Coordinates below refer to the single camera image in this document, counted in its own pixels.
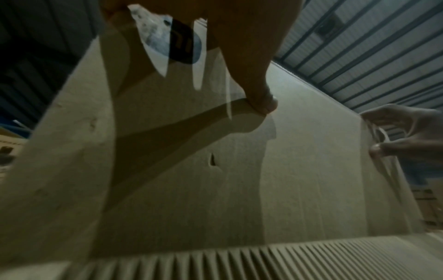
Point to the person's left hand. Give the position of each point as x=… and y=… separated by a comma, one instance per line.
x=249, y=41

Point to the person's right hand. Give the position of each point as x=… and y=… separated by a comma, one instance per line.
x=425, y=131

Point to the dented white-labelled cardboard box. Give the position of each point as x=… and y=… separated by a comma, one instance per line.
x=311, y=177

